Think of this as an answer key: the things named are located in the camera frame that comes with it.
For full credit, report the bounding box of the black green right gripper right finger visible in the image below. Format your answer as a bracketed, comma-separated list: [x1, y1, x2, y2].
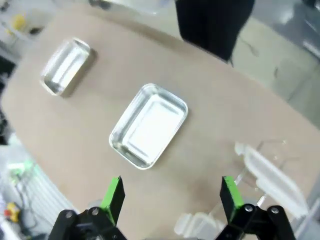
[217, 175, 298, 240]

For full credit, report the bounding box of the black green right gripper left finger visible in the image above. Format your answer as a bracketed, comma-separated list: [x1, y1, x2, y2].
[51, 175, 126, 240]

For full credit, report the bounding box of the translucent plastic clip lid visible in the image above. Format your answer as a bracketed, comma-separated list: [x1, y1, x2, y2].
[173, 211, 230, 236]
[234, 141, 309, 217]

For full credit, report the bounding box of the steel rectangular container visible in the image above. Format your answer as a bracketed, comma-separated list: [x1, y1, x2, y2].
[108, 83, 189, 171]
[39, 37, 91, 96]

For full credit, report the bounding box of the yellow red emergency stop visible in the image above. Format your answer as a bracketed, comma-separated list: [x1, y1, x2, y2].
[4, 202, 22, 217]

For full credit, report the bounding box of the person in blue sweater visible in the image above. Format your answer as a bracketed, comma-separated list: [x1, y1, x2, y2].
[174, 0, 252, 67]

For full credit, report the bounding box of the yellow object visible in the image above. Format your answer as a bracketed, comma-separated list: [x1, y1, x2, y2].
[12, 14, 26, 30]

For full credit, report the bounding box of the metal wire lid rack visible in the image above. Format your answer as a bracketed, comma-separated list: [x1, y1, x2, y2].
[212, 138, 303, 218]

